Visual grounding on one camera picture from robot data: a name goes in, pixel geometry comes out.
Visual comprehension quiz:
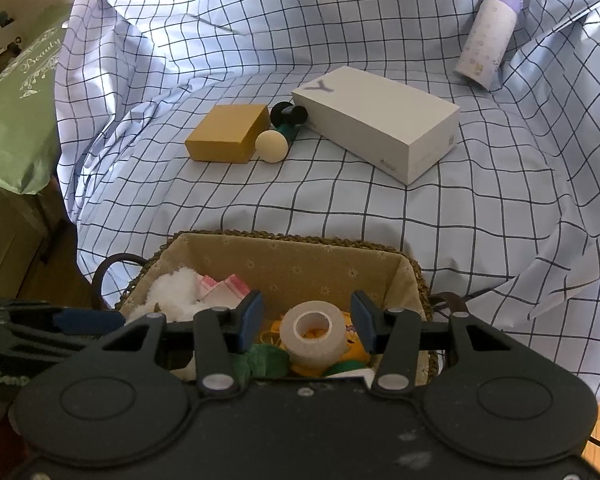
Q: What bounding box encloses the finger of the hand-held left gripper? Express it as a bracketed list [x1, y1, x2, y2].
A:
[0, 325, 106, 358]
[0, 297, 127, 336]

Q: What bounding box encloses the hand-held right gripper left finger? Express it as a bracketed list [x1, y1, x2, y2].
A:
[100, 290, 266, 397]

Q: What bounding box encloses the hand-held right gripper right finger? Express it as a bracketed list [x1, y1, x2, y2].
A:
[350, 290, 518, 395]

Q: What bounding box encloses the pink striped cloth bundle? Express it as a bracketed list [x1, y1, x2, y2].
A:
[197, 274, 253, 311]

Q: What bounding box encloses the green and white plush toy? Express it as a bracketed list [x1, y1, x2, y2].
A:
[232, 345, 291, 378]

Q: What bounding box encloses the white tape roll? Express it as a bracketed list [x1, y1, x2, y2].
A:
[279, 301, 346, 368]

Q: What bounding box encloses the white tissue packet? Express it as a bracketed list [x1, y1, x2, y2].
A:
[337, 367, 377, 386]

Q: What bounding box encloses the woven basket with beige liner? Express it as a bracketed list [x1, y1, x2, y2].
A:
[92, 230, 473, 386]

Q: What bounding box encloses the white fluffy plush toy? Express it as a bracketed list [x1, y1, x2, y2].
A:
[125, 267, 206, 381]

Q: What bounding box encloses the white checked cloth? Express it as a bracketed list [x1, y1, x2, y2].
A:
[55, 0, 600, 403]

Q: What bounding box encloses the beige ball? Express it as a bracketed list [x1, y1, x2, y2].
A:
[255, 130, 291, 164]

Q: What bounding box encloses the yellow cardboard box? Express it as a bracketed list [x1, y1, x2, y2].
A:
[184, 104, 270, 164]

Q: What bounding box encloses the white rectangular box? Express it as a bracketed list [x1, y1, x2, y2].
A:
[291, 66, 461, 185]

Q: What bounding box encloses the green paper bag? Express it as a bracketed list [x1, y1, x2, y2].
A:
[0, 2, 73, 196]

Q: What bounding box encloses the white bottle with purple cap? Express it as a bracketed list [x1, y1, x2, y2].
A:
[454, 0, 522, 92]

